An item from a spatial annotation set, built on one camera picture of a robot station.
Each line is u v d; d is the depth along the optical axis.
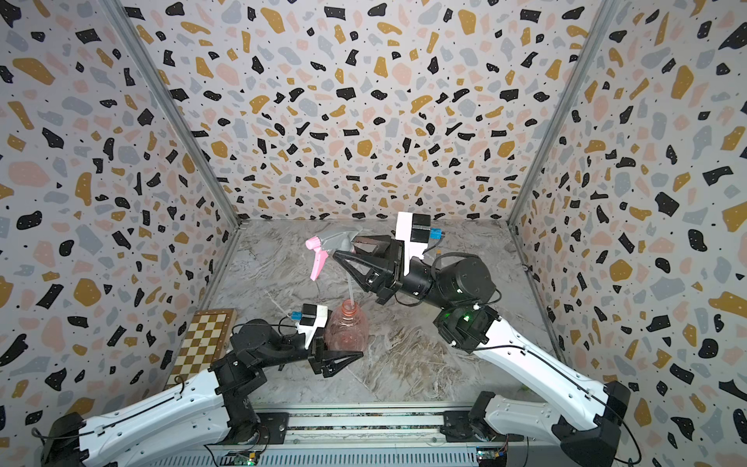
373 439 0.73
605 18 0.72
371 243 0.44
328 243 0.38
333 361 0.55
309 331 0.54
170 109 0.86
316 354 0.55
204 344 0.86
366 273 0.44
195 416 0.50
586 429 0.40
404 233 0.38
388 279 0.42
